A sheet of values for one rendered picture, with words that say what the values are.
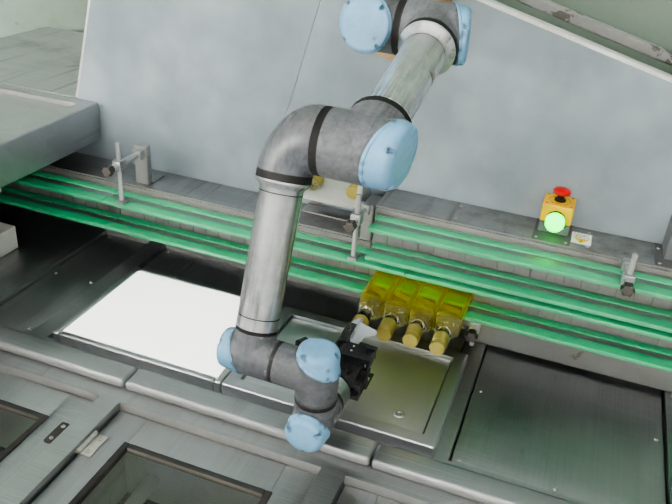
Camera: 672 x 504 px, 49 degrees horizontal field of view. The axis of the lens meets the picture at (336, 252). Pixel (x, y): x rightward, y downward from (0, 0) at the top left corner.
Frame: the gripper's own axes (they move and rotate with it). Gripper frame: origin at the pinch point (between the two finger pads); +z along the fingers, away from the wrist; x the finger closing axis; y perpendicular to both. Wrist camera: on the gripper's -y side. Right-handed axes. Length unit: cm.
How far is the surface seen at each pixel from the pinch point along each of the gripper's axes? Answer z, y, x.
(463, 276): 21.8, 17.8, 6.7
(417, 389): 1.7, 14.9, -12.2
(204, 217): 25, -50, 3
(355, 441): -18.9, 7.6, -12.5
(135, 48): 42, -80, 38
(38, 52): 75, -140, 20
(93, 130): 39, -93, 13
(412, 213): 29.5, 2.4, 15.5
